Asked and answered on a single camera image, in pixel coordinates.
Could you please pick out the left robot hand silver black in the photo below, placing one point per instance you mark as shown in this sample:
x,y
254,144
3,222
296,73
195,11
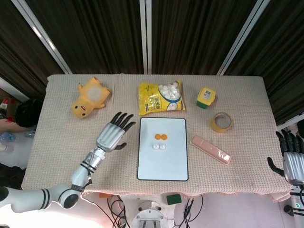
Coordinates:
x,y
109,136

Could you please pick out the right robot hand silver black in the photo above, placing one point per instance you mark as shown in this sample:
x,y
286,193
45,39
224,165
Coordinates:
x,y
294,166

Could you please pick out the white round magnet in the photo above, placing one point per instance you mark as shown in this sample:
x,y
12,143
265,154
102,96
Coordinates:
x,y
156,147
162,147

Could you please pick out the orange round magnet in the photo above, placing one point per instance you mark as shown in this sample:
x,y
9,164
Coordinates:
x,y
157,136
164,136

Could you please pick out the person bare forearm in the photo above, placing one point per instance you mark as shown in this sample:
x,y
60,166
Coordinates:
x,y
9,126

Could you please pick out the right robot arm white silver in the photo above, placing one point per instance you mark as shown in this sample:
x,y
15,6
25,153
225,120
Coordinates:
x,y
297,202

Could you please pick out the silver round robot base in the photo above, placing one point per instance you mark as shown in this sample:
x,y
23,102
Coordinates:
x,y
149,215

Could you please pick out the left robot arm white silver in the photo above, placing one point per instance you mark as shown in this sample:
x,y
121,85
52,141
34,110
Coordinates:
x,y
78,173

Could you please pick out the white magnetic board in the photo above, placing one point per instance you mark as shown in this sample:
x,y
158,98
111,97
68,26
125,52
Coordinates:
x,y
162,166

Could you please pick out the yellow plush toy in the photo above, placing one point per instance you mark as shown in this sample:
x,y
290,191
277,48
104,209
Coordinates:
x,y
91,95

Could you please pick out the beige waffle tablecloth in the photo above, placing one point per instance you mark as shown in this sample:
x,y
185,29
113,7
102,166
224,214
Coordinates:
x,y
59,142

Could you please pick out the yellow marshmallow bag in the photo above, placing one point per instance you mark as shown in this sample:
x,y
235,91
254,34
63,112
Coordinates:
x,y
152,99

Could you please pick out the pink long pencil case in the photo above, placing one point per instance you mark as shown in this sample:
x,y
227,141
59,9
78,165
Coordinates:
x,y
209,148

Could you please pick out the yellow packing tape roll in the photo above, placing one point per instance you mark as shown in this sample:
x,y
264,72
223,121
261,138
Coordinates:
x,y
215,127

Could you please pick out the green block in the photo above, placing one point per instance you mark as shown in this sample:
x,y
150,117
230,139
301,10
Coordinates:
x,y
173,199

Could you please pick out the dark brown curtain panel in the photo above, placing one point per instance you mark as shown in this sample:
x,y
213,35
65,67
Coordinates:
x,y
194,35
14,52
95,35
280,59

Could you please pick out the clear plastic bottle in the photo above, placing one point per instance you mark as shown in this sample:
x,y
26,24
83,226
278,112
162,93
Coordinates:
x,y
7,137

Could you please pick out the green mini bin yellow lid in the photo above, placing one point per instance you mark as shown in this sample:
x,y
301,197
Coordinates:
x,y
206,96

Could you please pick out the white frame bar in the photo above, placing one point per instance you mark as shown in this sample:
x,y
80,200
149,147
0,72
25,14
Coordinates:
x,y
14,89

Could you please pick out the white frame post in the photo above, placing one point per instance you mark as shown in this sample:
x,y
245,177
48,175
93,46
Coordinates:
x,y
42,35
240,35
145,35

